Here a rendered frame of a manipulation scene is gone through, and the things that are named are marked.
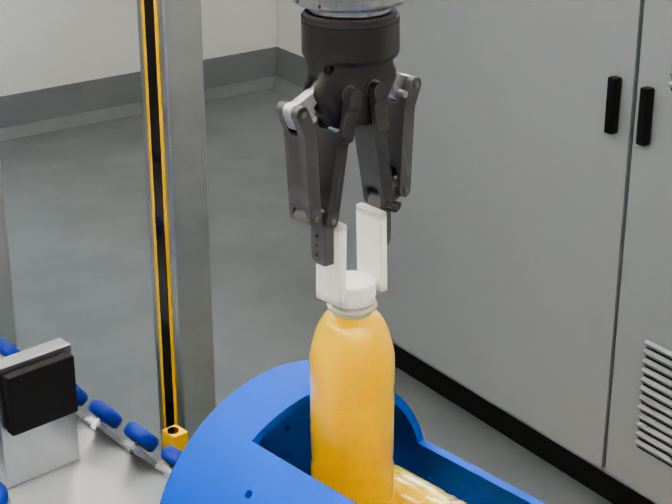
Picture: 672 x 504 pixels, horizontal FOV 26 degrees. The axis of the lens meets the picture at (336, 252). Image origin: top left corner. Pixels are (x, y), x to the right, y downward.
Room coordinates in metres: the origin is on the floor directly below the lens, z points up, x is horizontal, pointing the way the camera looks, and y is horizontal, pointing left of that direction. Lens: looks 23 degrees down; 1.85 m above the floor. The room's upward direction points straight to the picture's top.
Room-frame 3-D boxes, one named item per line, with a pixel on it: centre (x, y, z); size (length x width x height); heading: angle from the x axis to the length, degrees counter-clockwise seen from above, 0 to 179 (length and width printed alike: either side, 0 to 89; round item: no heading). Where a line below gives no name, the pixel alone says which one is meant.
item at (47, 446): (1.48, 0.35, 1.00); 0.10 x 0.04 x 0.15; 133
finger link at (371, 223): (1.09, -0.03, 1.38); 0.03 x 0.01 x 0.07; 42
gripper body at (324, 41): (1.08, -0.01, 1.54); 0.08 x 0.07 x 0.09; 132
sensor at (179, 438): (1.53, 0.22, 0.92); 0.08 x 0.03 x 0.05; 133
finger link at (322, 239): (1.05, 0.02, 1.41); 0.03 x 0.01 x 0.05; 132
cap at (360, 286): (1.08, -0.01, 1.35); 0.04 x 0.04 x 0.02
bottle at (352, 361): (1.08, -0.01, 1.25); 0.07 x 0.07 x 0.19
